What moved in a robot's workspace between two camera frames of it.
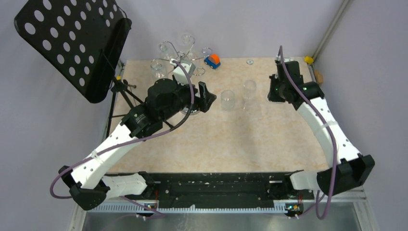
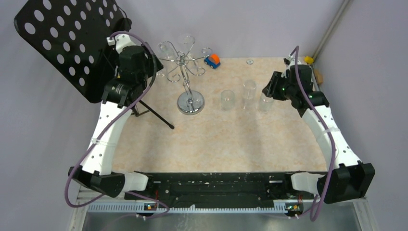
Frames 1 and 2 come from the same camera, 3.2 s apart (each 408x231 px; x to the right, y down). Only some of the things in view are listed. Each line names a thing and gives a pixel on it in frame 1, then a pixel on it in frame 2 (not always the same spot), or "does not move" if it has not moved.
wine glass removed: [227, 100] does not move
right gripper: [272, 96] does not move
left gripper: [204, 104] to [154, 64]
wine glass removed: [249, 87] does not move
